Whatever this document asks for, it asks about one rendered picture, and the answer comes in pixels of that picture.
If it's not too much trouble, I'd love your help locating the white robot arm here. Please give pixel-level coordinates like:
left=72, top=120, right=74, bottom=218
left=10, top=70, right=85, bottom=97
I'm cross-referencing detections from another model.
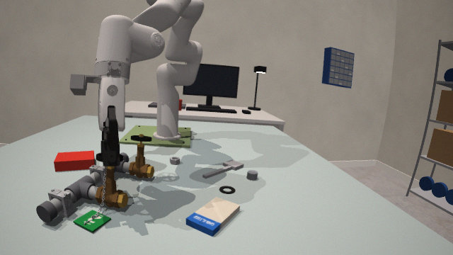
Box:
left=69, top=0, right=204, bottom=140

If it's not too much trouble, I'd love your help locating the dark grey cylinder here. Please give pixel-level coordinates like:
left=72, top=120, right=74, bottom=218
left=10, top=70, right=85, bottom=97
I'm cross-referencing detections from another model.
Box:
left=247, top=170, right=258, bottom=181

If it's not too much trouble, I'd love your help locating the red rectangular block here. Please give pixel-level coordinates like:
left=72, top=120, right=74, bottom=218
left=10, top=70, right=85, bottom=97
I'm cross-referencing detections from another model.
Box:
left=54, top=151, right=95, bottom=171

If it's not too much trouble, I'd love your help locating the grey hex nut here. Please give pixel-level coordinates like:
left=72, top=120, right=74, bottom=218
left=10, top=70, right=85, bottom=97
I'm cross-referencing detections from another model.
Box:
left=170, top=157, right=180, bottom=165

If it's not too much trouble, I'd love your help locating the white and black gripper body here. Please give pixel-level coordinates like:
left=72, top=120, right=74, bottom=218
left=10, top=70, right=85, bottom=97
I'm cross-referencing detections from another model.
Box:
left=93, top=75, right=130, bottom=132

